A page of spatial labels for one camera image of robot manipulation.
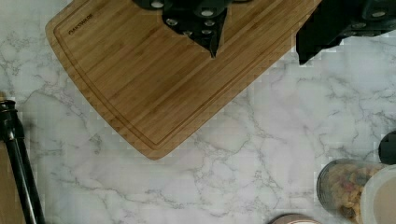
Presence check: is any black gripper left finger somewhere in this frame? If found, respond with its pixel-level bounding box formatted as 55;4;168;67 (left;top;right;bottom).
132;0;233;58

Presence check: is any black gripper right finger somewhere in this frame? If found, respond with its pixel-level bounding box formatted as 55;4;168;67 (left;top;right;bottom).
296;0;396;65

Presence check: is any bamboo cutting board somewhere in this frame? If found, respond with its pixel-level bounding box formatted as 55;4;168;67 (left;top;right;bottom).
46;0;321;160

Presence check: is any black round pot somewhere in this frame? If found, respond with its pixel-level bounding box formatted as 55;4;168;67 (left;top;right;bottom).
378;131;396;165

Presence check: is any cereal jar with white lid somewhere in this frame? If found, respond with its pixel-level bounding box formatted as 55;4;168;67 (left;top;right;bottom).
317;159;396;224

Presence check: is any small white bowl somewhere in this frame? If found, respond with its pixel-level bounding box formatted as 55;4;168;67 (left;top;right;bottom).
268;214;321;224

